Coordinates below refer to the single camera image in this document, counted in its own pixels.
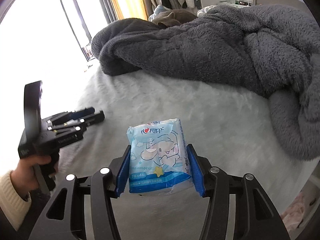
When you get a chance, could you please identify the blue tissue pack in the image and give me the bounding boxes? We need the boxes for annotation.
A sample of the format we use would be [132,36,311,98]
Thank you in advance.
[127,118,193,195]

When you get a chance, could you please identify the person's left hand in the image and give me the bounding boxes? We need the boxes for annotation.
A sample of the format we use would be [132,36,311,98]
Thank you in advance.
[10,155,51,199]

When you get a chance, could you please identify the grey mattress bed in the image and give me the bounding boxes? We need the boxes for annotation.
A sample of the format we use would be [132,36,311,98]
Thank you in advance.
[57,66,319,239]

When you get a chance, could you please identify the grey cat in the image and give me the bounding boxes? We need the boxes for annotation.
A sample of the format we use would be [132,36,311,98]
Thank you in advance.
[151,9,197,29]

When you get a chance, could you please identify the cream sweater left sleeve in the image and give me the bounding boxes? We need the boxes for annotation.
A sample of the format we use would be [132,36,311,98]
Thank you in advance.
[0,171,31,231]

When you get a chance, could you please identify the window door frame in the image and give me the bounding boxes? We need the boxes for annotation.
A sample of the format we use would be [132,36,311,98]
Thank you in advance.
[60,0,94,62]

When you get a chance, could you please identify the dark grey fleece blanket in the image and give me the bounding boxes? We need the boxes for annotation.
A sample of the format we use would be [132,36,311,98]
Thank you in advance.
[91,5,319,160]

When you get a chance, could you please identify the light blue patterned blanket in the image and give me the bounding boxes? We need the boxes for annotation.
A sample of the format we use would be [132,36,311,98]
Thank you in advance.
[148,5,217,22]

